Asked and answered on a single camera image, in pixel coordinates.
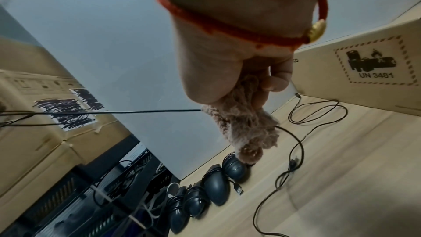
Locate person's right hand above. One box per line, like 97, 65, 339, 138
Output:
157, 0, 329, 110

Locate pink fluffy wiping cloth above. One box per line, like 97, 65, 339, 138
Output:
200, 74, 281, 165

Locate tangle of black mouse cables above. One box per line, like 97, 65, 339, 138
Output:
288, 92, 350, 125

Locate small stamped cardboard box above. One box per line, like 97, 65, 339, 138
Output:
292, 17, 421, 118

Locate large stamped cardboard box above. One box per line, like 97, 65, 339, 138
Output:
0, 35, 139, 154

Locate black stacked tray rack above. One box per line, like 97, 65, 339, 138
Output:
0, 136, 176, 237

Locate red string bracelet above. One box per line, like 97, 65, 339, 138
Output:
154, 0, 330, 48

